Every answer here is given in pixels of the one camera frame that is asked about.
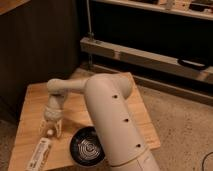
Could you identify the black ceramic bowl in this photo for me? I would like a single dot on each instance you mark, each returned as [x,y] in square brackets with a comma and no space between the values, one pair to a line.
[85,147]

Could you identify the wooden table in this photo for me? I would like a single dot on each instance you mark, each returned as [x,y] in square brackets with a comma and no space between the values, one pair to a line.
[75,117]

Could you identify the black flat object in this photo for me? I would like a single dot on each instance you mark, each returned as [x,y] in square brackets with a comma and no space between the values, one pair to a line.
[194,63]

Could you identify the wooden shelf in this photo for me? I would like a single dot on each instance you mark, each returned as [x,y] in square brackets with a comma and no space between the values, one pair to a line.
[157,8]

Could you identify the white plastic bottle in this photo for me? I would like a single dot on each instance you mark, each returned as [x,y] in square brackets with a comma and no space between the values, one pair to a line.
[40,153]

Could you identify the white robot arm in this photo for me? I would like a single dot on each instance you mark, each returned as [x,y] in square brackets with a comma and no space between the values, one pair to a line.
[105,98]

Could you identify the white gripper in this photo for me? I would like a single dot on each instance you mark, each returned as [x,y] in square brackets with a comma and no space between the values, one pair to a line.
[53,112]

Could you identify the metal vertical pole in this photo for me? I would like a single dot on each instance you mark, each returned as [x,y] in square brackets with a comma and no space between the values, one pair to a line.
[90,32]

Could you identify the grey metal beam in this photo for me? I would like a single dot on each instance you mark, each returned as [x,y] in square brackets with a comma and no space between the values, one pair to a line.
[145,59]

